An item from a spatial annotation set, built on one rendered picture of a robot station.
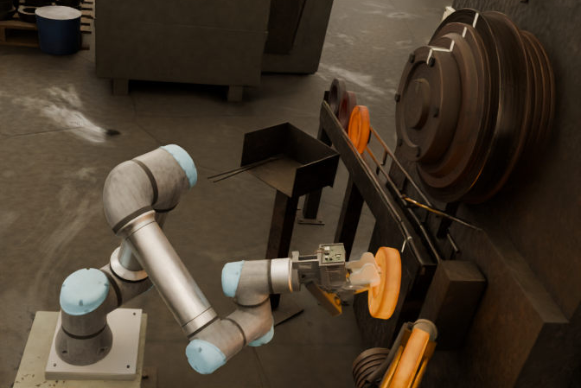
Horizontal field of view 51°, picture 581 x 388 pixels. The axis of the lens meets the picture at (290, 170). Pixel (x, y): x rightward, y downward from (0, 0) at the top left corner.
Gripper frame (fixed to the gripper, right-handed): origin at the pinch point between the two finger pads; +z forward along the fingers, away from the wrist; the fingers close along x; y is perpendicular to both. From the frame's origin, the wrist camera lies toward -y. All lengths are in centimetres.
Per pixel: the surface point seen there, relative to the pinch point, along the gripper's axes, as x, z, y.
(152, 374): 33, -76, -65
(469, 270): 12.2, 20.4, -10.7
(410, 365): -16.5, 2.9, -9.5
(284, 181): 73, -29, -19
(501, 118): 14.9, 26.8, 28.0
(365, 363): 4.7, -6.2, -32.5
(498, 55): 22, 27, 39
